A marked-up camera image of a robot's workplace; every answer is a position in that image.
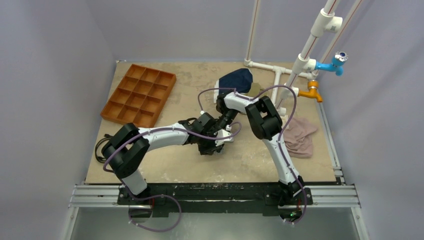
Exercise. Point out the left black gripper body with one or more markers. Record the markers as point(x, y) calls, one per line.
point(205, 145)

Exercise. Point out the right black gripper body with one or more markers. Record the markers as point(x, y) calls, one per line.
point(224, 122)

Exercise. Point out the navy blue underwear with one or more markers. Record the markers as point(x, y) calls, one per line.
point(240, 79)

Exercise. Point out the orange compartment tray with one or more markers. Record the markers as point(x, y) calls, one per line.
point(139, 97)

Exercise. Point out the grey striped underwear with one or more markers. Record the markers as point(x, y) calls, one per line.
point(220, 152)

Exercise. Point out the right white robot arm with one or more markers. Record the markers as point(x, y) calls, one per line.
point(267, 126)

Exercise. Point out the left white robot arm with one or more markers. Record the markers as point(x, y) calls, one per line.
point(126, 149)

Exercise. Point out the olive green underwear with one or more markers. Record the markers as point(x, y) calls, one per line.
point(255, 89)

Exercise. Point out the pink underwear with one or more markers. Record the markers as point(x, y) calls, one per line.
point(298, 138)

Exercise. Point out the orange plastic faucet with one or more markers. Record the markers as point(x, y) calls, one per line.
point(312, 91)

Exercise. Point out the blue plastic faucet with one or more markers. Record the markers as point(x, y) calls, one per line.
point(336, 64)

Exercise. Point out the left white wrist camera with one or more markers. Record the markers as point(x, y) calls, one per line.
point(223, 137)

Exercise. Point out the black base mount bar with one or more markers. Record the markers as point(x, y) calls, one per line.
point(163, 205)

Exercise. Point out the aluminium rail frame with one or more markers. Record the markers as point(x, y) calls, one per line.
point(318, 196)

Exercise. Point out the white PVC pipe frame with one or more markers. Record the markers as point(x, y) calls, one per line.
point(279, 29)

